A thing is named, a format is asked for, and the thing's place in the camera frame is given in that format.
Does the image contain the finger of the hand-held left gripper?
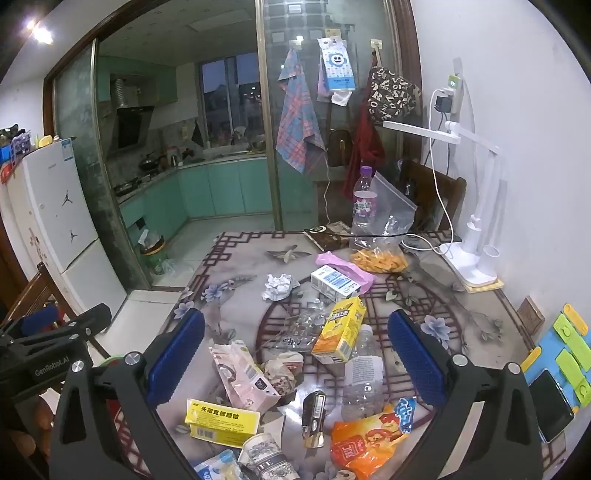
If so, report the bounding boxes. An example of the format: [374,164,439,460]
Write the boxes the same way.
[21,305,65,337]
[23,302,114,346]

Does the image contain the carved wooden chair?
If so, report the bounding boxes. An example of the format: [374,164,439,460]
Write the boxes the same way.
[0,262,114,365]

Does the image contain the brown white patterned bag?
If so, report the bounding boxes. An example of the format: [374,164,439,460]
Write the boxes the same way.
[368,67,422,124]

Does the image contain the teal kitchen cabinets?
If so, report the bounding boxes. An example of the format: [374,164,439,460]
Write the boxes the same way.
[117,157,278,241]

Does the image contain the yellow drink carton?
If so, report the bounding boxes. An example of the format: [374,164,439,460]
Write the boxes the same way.
[311,296,367,363]

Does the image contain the pale pink snack bag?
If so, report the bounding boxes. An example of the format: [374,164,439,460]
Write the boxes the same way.
[209,340,280,411]

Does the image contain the range hood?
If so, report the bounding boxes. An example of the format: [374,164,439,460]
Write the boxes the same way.
[110,74,155,151]

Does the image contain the black smartphone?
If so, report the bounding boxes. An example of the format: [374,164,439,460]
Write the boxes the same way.
[529,369,575,444]

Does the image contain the purple label water bottle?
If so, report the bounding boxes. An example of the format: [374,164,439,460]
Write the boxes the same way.
[352,166,378,250]

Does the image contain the dark printed packet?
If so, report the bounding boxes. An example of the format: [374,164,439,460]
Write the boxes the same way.
[302,222,354,252]

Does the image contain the wall socket with chargers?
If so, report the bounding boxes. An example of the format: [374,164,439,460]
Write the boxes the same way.
[434,74,465,115]

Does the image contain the wooden coaster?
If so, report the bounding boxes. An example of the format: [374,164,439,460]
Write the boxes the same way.
[459,274,504,295]

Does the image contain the red cloth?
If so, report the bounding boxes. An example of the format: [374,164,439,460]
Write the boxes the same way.
[342,106,386,200]

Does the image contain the crumpled white paper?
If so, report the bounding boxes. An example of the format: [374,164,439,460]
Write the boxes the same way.
[261,273,301,302]

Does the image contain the green bottle on floor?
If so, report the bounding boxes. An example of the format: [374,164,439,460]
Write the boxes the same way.
[137,229,167,276]

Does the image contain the clear zip bag with snacks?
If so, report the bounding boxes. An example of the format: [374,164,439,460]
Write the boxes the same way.
[348,171,417,274]

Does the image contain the dark wooden chair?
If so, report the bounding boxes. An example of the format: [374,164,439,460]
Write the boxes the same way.
[398,159,467,234]

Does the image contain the patterned paper cup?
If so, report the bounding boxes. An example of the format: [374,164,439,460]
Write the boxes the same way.
[238,433,301,480]

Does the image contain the small white blue box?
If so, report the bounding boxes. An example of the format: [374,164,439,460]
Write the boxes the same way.
[310,267,363,301]

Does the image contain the empty clear plastic bottle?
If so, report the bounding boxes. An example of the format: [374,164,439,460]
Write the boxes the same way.
[342,324,386,422]

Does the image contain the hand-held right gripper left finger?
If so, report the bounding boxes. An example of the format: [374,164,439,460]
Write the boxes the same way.
[48,307,206,480]

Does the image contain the blue board with green pieces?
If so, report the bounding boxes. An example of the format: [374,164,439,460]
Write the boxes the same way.
[522,305,591,416]

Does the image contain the white desk lamp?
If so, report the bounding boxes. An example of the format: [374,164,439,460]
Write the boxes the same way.
[382,121,504,286]

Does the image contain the kitchen window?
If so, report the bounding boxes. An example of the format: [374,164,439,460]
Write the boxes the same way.
[201,52,260,139]

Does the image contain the white refrigerator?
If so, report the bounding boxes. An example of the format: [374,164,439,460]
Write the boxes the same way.
[7,137,127,319]

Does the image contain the hanging blue white packet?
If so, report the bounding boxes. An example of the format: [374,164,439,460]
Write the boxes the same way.
[318,37,357,107]

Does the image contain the small black carton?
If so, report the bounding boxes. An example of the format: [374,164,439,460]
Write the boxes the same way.
[301,390,327,449]

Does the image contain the pink plastic bag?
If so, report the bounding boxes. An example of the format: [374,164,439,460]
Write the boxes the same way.
[315,251,375,296]

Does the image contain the person's left hand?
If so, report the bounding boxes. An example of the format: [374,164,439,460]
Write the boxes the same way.
[0,397,54,467]

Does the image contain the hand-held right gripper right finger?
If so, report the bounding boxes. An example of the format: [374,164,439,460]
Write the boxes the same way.
[387,308,541,480]

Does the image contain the teal wall cabinets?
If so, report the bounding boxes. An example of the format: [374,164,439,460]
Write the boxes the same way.
[97,55,178,104]

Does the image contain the orange snack bag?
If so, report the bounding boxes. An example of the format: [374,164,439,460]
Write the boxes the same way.
[330,397,416,480]

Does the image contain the brown handbag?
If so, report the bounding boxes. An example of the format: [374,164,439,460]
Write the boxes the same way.
[327,129,352,168]

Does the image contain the yellow medicine box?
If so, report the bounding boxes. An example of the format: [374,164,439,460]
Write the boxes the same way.
[185,399,260,449]

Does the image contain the plaid cloth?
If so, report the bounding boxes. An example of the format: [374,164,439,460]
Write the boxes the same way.
[276,47,326,175]

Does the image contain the pile of colourful boxes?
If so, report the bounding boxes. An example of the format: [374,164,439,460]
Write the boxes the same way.
[0,124,54,185]

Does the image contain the small wooden block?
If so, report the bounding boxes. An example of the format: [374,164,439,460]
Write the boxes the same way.
[516,296,546,334]

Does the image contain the crumpled brown wrapper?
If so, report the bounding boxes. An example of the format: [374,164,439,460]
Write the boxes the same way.
[261,351,305,398]

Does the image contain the clear plastic wrapper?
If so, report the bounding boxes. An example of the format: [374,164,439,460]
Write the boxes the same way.
[261,300,333,356]

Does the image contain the white cable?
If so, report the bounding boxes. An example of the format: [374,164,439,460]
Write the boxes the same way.
[401,90,462,252]

